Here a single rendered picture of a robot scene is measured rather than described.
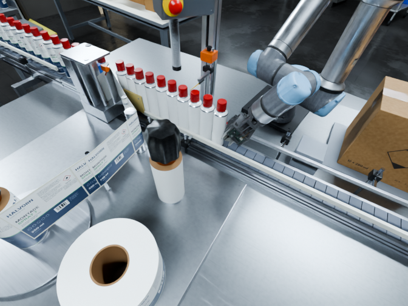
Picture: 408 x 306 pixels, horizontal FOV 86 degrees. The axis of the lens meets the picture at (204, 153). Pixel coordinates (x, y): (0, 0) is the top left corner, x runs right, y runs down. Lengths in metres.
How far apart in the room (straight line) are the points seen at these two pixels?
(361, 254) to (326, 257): 0.11
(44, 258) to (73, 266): 0.21
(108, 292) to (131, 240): 0.10
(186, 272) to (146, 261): 0.17
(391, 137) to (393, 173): 0.16
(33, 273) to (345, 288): 0.83
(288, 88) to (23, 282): 0.80
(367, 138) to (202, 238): 0.65
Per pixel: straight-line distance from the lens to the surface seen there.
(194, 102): 0.79
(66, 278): 0.57
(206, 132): 0.84
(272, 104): 0.61
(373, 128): 0.91
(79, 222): 0.77
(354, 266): 0.86
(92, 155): 0.68
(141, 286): 0.52
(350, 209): 0.83
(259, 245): 0.75
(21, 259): 0.80
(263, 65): 0.73
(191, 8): 0.76
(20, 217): 0.69
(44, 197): 0.68
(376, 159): 0.99
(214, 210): 0.72
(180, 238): 0.68
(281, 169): 0.86
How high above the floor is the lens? 1.53
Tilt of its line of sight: 50 degrees down
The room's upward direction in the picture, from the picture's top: 3 degrees clockwise
